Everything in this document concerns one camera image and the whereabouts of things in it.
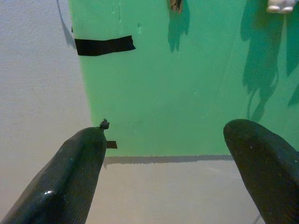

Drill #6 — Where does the long black tape strip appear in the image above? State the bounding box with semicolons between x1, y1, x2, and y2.
74;35;136;57

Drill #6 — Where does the green foam board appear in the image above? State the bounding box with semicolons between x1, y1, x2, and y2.
68;0;299;157

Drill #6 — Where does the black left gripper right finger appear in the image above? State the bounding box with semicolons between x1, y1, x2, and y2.
223;119;299;224

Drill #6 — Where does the white plush keychain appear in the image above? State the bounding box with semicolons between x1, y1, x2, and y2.
266;0;296;14

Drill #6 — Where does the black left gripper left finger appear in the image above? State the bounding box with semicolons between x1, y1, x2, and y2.
0;118;111;224

